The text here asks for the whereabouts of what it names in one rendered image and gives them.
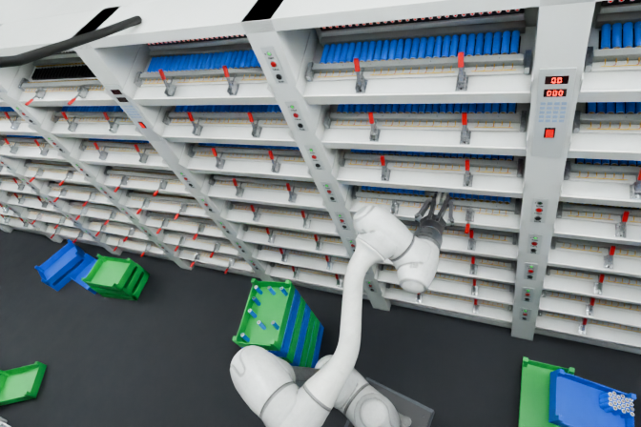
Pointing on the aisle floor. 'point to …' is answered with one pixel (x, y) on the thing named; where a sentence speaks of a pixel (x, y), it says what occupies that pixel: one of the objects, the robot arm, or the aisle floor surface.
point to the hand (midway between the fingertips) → (442, 195)
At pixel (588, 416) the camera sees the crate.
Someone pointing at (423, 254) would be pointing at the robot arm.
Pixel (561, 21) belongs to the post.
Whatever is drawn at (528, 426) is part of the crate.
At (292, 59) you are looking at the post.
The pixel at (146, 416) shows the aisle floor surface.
